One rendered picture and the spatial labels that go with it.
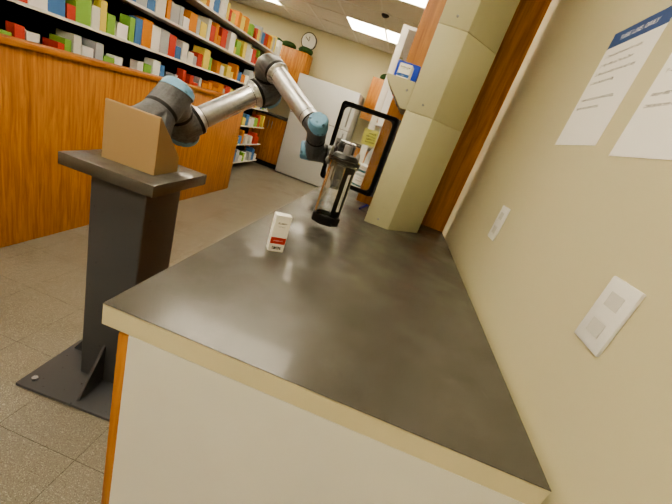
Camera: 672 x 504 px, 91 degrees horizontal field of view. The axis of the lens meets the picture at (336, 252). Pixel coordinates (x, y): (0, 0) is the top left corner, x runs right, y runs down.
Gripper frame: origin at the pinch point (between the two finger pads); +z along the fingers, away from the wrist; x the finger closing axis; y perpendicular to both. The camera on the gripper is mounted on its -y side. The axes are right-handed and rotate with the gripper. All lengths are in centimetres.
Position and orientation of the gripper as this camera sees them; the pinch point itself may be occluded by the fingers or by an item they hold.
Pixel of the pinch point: (342, 165)
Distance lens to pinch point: 115.1
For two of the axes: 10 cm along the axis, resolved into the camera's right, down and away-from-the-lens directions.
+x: 9.5, 2.8, 1.7
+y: 3.1, -9.1, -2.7
